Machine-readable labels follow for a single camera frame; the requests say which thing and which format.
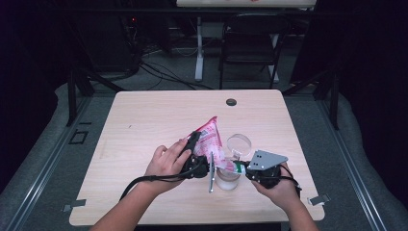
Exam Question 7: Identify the clear plastic jar with lid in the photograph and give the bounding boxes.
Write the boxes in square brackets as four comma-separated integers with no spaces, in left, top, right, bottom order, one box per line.
[214,133,254,193]

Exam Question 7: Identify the white background desk top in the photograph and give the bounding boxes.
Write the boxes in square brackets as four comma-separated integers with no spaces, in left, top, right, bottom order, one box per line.
[175,0,318,9]

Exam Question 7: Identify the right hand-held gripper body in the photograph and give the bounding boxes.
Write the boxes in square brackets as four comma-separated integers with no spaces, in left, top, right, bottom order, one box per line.
[244,149,289,190]

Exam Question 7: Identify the aluminium floor rail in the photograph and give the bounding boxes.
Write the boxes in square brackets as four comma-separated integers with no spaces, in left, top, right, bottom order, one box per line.
[0,95,92,231]
[316,95,389,231]

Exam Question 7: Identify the black folding chair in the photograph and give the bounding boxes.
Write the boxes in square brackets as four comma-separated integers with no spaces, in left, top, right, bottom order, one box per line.
[218,13,292,90]

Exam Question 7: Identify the black computer tower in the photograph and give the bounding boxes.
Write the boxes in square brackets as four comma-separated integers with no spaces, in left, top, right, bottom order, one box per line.
[75,13,140,73]

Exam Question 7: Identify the person's right hand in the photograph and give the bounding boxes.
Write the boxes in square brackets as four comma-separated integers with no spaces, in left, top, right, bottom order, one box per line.
[249,162,302,215]

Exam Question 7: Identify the white desk leg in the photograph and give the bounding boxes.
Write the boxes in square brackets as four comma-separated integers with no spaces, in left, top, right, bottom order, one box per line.
[194,15,205,82]

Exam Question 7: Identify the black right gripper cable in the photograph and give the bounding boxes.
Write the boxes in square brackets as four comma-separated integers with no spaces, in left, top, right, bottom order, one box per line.
[278,163,303,199]

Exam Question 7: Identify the person's left hand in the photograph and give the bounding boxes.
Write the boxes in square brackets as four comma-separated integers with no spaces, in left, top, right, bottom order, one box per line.
[143,138,193,196]

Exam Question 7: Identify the black metal stand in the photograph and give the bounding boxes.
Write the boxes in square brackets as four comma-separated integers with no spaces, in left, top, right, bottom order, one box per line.
[282,68,341,131]
[65,68,126,128]

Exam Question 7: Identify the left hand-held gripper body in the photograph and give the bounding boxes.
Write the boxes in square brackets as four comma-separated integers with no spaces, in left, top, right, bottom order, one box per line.
[182,151,216,194]

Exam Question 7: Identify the black floor cables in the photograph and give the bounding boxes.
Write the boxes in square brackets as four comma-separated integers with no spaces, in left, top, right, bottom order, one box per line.
[139,61,215,91]

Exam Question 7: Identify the pink and white snack bag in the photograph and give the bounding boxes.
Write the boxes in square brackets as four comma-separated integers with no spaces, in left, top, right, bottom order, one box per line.
[187,115,247,176]

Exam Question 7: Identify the dark curtain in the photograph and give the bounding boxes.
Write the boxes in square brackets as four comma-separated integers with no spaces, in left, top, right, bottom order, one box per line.
[336,0,408,206]
[0,0,70,200]

